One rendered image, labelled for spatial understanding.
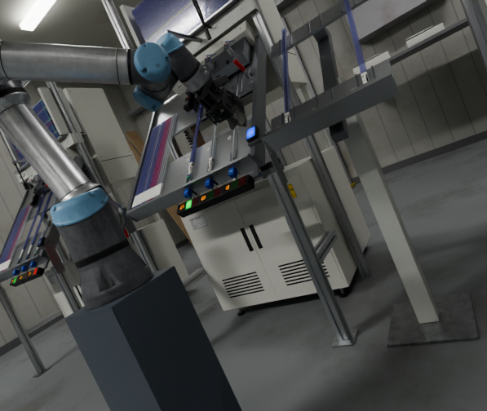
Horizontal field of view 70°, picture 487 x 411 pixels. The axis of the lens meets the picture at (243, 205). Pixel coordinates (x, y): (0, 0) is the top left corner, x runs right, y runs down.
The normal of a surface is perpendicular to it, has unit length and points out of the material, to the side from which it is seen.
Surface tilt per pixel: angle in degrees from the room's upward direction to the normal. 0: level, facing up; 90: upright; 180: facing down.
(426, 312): 90
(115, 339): 90
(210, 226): 90
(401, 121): 90
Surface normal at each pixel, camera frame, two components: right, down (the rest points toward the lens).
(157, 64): 0.22, -0.01
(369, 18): -0.48, 0.29
